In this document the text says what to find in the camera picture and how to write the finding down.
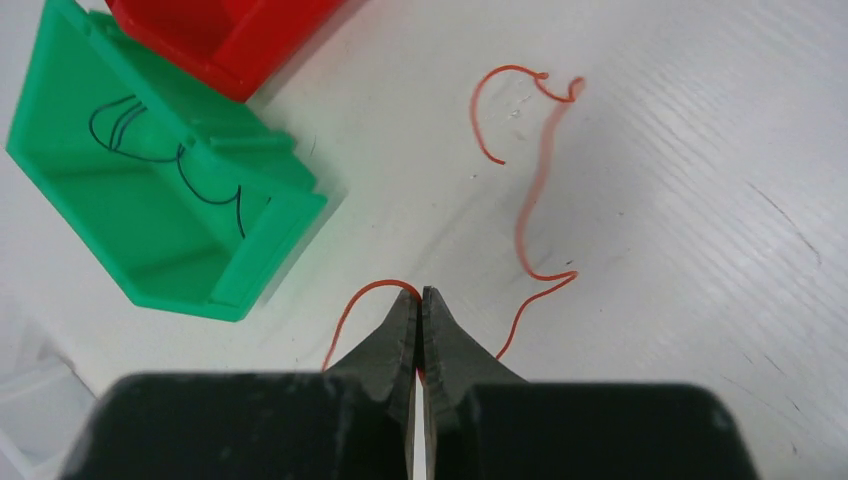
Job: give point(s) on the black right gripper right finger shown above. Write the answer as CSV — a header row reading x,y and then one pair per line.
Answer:
x,y
486,422

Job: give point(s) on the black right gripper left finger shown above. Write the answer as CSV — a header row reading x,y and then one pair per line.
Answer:
x,y
354,420

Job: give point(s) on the green plastic bin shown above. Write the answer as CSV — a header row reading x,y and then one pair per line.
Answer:
x,y
186,198

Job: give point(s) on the clear plastic bin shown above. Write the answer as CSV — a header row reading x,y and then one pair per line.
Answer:
x,y
44,404

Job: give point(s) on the red plastic bin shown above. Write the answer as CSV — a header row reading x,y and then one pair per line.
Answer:
x,y
232,46

